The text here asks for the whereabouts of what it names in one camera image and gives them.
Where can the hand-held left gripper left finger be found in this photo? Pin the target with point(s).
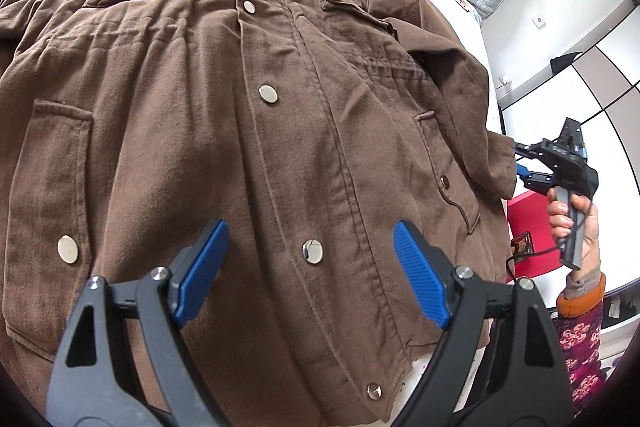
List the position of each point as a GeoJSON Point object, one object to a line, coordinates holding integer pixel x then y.
{"type": "Point", "coordinates": [202, 264]}

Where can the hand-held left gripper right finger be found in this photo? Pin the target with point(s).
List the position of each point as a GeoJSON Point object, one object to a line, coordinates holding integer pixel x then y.
{"type": "Point", "coordinates": [420, 269]}

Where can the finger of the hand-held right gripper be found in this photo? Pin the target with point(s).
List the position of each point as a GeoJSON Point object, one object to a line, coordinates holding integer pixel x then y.
{"type": "Point", "coordinates": [531, 179]}
{"type": "Point", "coordinates": [525, 149]}

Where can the brown jacket with fur collar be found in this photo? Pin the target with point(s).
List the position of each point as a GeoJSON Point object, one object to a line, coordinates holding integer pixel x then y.
{"type": "Point", "coordinates": [240, 122]}

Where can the person's right forearm floral sleeve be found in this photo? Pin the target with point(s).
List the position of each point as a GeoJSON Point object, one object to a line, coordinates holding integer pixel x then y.
{"type": "Point", "coordinates": [582, 337]}

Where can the person's right hand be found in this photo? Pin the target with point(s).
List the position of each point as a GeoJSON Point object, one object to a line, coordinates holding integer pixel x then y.
{"type": "Point", "coordinates": [589, 242]}

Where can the red box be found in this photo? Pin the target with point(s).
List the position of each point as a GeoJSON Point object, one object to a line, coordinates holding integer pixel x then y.
{"type": "Point", "coordinates": [535, 219]}

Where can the white wall socket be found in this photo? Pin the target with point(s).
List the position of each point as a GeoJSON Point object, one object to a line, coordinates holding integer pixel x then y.
{"type": "Point", "coordinates": [539, 21]}
{"type": "Point", "coordinates": [506, 80]}

